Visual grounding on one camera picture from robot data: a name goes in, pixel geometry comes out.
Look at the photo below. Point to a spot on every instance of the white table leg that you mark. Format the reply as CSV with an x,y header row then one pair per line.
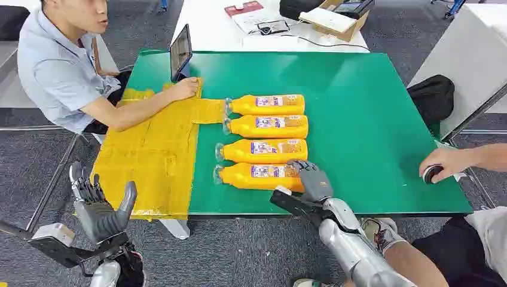
x,y
176,229

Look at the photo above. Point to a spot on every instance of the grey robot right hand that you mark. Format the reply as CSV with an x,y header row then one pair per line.
x,y
315,184

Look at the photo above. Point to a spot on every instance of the white table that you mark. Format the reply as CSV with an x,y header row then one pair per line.
x,y
214,27

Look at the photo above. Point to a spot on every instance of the orange drink bottle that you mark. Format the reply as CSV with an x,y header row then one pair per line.
x,y
257,178
265,150
269,126
269,105

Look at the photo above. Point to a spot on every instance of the black chair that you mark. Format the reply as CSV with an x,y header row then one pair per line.
x,y
12,22

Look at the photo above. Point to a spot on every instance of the black pouch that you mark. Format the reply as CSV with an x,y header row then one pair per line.
x,y
297,8

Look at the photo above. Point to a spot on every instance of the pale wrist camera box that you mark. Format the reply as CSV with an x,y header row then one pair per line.
x,y
51,234
293,206

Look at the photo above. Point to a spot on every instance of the white side desk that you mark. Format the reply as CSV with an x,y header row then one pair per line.
x,y
467,59

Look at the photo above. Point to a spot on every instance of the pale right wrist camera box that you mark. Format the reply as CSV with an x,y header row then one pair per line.
x,y
293,206

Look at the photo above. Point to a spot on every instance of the seated person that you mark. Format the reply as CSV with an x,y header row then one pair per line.
x,y
55,71

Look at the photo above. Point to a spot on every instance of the green table mat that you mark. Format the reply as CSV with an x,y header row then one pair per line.
x,y
356,119

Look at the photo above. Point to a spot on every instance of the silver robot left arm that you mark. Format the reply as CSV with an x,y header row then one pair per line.
x,y
105,275

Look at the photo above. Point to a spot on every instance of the red booklet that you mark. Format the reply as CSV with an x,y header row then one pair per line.
x,y
243,8

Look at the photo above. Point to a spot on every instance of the cardboard box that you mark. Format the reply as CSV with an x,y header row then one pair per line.
x,y
348,31

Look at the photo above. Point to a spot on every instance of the standing person's hand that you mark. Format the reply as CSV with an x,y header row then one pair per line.
x,y
447,162

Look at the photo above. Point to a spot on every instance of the small black device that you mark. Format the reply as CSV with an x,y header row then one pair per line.
x,y
273,27

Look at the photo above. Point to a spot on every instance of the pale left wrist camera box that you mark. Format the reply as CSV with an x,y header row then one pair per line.
x,y
51,234

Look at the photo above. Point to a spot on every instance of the white paper sheet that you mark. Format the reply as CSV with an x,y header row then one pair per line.
x,y
253,17

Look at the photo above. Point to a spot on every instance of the standing person's leg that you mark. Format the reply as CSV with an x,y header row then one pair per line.
x,y
416,263

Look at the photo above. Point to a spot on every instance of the black bag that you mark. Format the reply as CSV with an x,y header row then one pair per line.
x,y
431,99

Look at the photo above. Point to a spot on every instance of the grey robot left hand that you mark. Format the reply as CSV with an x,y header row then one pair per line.
x,y
101,220

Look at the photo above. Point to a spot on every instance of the seated person's hand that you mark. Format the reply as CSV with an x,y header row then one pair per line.
x,y
186,89

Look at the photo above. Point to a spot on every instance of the black tablet on stand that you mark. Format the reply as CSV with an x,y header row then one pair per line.
x,y
180,51

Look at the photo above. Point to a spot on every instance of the black tape roll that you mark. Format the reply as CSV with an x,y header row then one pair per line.
x,y
431,174

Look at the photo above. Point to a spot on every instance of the white sports shoe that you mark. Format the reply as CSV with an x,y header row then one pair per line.
x,y
380,233

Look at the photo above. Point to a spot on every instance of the yellow sheet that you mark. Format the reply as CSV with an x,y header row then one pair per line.
x,y
158,158

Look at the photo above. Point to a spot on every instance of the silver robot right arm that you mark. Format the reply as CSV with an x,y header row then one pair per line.
x,y
356,249

